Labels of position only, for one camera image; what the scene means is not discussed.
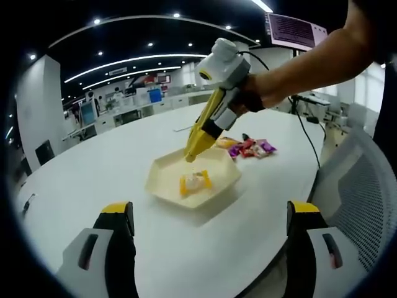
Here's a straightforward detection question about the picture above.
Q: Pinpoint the red black wall banner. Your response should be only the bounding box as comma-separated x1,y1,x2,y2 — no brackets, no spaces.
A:
132,73,171,86

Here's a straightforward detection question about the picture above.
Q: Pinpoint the white square pillar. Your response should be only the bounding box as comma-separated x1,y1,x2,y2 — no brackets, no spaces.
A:
15,54,63,170

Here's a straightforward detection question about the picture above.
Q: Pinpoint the cream hexagonal container tray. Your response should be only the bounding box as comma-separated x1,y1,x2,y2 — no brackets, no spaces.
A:
145,147,243,212

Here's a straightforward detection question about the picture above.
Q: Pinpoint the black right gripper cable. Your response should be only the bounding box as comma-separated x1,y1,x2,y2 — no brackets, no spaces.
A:
237,51,326,170

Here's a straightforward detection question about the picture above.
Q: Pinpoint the wide computer monitor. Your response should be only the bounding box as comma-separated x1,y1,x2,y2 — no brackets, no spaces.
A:
265,12,329,50

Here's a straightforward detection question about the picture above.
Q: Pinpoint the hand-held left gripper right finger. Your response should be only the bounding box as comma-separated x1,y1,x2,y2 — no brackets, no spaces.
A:
287,200,370,298

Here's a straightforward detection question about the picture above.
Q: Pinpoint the red bar food packet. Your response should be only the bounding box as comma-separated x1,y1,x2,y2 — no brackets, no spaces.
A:
240,139,258,158

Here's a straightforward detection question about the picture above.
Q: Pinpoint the person's right hand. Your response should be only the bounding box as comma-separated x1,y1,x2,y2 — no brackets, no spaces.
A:
231,73,273,113

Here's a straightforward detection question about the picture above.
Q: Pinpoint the long white counter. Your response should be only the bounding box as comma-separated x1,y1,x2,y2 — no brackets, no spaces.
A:
61,86,218,137

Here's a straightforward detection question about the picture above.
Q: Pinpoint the pale blue display unit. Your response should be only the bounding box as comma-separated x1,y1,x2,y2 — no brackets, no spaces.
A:
79,99,96,124

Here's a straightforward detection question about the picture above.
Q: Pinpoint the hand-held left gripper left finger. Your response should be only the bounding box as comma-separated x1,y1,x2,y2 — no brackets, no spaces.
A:
55,201,139,298

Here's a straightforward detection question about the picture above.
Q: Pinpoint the purple food packet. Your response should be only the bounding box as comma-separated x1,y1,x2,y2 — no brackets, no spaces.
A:
228,144,244,159
259,139,278,153

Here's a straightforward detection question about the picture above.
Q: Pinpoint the black office chair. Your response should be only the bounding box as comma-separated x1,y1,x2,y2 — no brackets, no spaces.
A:
34,139,56,166

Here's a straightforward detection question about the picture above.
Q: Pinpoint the white mesh office chair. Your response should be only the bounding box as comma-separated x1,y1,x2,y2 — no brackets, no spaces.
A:
306,125,397,274

